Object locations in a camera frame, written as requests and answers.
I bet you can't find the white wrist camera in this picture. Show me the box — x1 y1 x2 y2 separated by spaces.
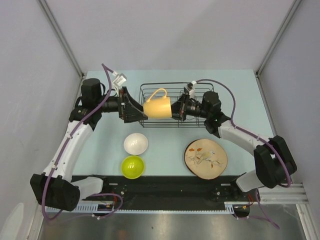
112 71 127 91
183 81 197 99

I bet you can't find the white bowl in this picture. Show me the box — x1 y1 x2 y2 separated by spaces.
123 133 149 155

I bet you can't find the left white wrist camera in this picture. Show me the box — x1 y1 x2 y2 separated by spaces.
112 71 127 91

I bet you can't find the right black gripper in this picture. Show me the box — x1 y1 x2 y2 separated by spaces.
160 93 210 122

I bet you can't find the bird pattern plate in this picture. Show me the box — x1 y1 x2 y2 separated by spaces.
184 138 228 180

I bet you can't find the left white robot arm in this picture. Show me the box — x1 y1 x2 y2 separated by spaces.
30 74 148 212

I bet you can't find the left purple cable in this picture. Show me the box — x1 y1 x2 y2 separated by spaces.
41 63 113 222

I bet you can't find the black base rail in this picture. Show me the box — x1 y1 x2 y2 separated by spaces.
79 175 261 211

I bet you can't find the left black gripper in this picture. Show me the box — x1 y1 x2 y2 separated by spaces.
96 86 148 123

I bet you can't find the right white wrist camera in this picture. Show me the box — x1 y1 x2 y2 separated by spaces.
183 81 197 99

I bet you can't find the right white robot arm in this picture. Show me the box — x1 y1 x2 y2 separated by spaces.
171 91 297 201

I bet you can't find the yellow-green bowl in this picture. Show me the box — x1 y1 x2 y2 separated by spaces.
120 155 145 180

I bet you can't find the yellow mug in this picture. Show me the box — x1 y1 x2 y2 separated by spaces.
143 88 172 119

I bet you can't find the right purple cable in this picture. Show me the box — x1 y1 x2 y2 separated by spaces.
196 78 293 188

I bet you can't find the purple cable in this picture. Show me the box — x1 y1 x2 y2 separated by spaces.
196 78 293 188
41 63 113 222

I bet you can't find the white slotted cable duct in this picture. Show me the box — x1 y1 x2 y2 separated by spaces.
74 201 251 215

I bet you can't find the black wire dish rack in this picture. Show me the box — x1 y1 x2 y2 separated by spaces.
138 82 214 128

